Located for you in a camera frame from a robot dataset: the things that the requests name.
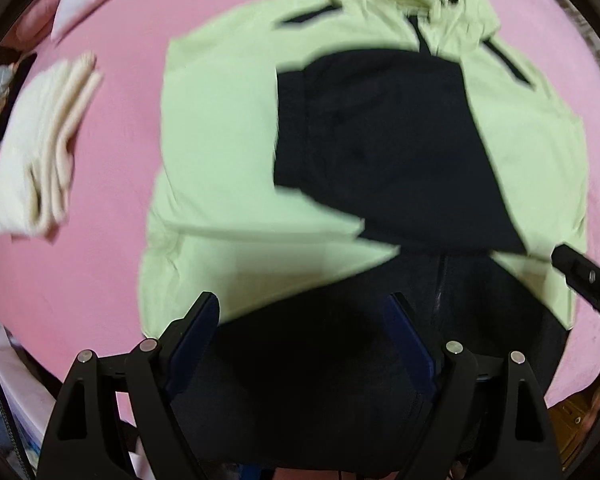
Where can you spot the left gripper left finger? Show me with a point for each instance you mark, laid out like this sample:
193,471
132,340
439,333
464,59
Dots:
108,405

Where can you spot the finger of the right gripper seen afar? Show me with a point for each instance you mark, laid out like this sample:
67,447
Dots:
582,274

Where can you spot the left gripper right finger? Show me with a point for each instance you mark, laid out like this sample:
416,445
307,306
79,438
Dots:
487,418

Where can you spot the light green black hoodie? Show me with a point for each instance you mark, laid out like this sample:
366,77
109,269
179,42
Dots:
319,155

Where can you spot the folded cream garment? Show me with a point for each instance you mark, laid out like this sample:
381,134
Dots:
36,165

